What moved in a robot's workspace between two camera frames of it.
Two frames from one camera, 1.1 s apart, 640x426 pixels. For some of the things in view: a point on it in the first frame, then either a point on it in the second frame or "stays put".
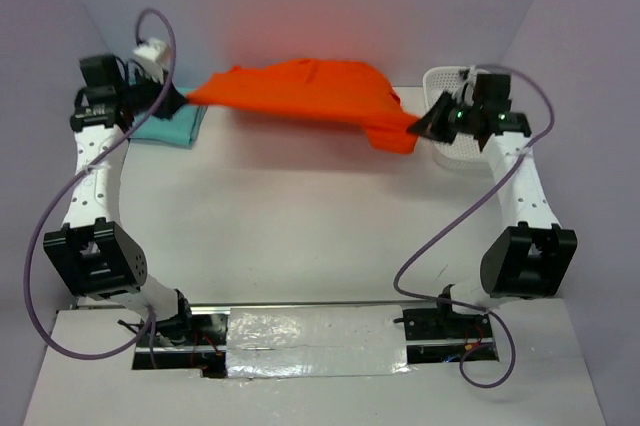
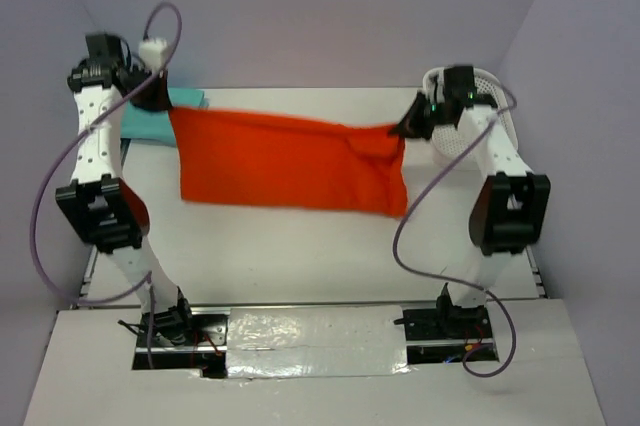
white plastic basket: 463,153 stays put
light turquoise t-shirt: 179,130 stays put
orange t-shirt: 318,89 → 291,161
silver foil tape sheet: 318,341 stays put
